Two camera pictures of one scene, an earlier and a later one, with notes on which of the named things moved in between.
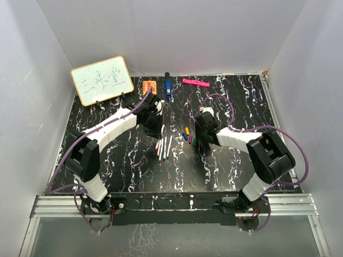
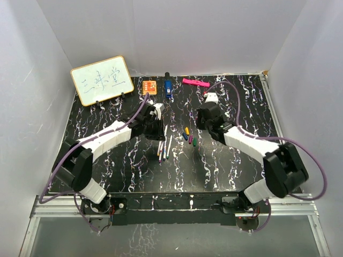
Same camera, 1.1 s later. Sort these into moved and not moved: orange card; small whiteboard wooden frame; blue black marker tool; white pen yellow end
Moved: white pen yellow end
Not moved: orange card; blue black marker tool; small whiteboard wooden frame
